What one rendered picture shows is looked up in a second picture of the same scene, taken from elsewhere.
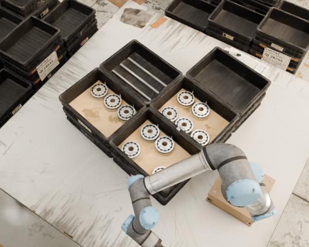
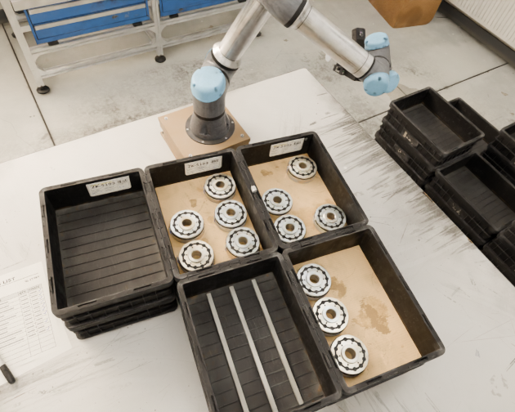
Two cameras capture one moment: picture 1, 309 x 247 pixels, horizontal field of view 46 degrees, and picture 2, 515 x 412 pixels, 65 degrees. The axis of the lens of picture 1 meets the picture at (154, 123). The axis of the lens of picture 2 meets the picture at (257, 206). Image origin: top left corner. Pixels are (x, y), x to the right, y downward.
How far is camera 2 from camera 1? 176 cm
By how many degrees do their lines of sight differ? 64
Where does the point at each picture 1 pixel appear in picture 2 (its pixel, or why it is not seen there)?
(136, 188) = (383, 66)
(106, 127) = (354, 278)
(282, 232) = not seen: hidden behind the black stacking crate
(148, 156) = (305, 203)
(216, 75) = (102, 282)
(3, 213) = not seen: hidden behind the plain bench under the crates
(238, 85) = (82, 243)
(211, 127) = (187, 199)
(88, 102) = (374, 345)
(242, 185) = not seen: outside the picture
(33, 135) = (472, 364)
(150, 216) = (378, 35)
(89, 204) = (395, 216)
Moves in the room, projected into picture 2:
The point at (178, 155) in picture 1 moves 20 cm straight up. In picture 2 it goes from (262, 186) to (270, 147)
